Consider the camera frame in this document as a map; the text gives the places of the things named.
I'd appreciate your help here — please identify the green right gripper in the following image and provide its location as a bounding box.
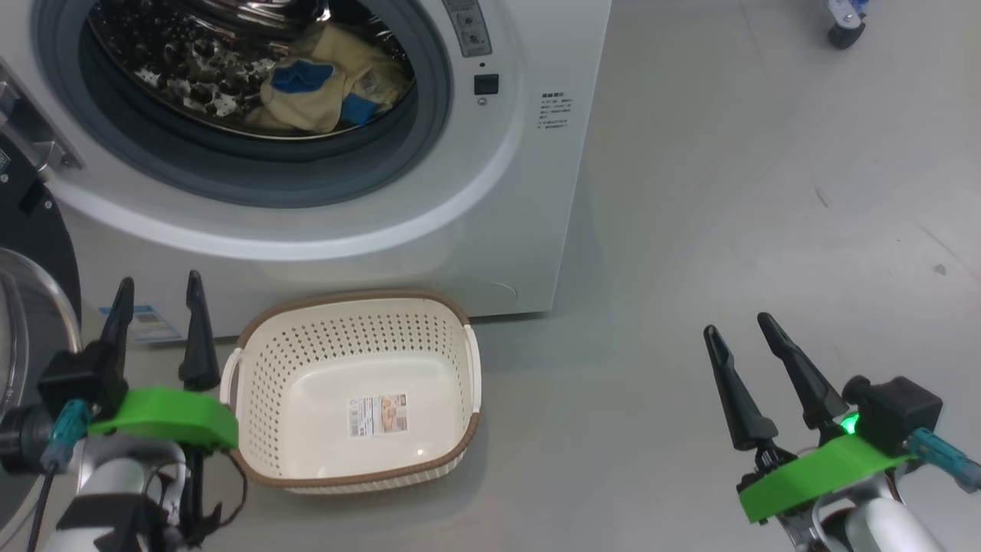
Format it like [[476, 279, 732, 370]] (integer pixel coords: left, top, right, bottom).
[[704, 312, 917, 527]]

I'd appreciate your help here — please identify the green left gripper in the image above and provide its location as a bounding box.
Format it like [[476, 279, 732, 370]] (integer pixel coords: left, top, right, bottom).
[[87, 270, 241, 452]]

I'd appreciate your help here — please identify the washing machine glass door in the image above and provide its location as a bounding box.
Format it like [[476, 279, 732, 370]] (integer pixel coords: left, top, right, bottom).
[[0, 61, 84, 530]]

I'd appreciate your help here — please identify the white front-load washing machine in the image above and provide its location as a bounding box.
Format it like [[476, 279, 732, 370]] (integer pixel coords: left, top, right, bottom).
[[0, 0, 614, 338]]

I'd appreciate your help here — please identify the cream laundry basket brown rim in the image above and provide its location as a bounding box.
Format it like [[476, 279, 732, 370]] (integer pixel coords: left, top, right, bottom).
[[220, 290, 482, 495]]

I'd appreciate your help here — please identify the teal left camera cable connector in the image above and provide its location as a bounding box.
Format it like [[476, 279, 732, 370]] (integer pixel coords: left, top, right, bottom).
[[40, 399, 93, 472]]

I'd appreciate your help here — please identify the teal camera cable connector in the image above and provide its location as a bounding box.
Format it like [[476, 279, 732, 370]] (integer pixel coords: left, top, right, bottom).
[[40, 399, 93, 472], [908, 428, 981, 493]]

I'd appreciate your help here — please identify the thin black left gripper cable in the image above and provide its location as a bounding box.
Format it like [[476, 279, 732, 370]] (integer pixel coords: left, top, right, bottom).
[[142, 448, 248, 537]]

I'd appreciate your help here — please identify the teal right camera cable connector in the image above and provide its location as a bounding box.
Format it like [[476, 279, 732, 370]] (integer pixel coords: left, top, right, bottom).
[[908, 428, 981, 493]]

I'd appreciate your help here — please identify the chrome cart frame with caster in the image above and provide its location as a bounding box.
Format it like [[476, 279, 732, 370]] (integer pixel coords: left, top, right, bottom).
[[826, 0, 869, 51]]

